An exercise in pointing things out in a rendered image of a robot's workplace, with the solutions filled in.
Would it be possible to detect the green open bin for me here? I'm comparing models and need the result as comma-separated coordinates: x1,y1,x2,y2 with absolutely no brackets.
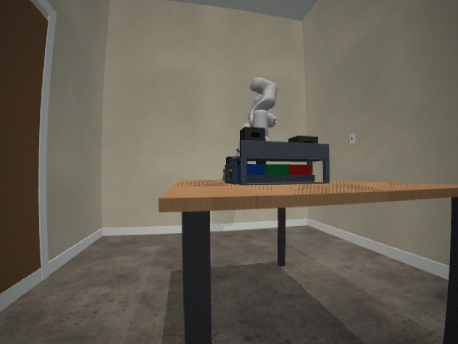
265,164,289,175

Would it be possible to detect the grey metal shelf rack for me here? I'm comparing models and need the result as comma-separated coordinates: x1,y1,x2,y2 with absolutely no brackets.
223,140,330,185

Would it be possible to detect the blue open bin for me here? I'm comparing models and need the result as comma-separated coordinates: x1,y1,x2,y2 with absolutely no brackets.
238,164,264,183

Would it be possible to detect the red bin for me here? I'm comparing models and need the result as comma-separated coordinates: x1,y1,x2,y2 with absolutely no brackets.
289,164,311,175

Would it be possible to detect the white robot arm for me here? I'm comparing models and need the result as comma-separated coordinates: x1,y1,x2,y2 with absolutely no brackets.
242,77,277,136

